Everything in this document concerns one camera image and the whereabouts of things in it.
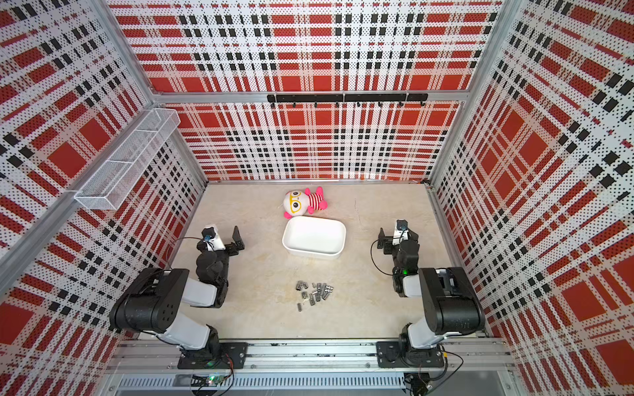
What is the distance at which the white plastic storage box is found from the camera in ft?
3.08

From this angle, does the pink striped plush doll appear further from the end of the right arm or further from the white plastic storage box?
the end of the right arm

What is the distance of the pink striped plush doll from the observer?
1.06 m

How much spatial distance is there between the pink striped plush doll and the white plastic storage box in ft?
0.10
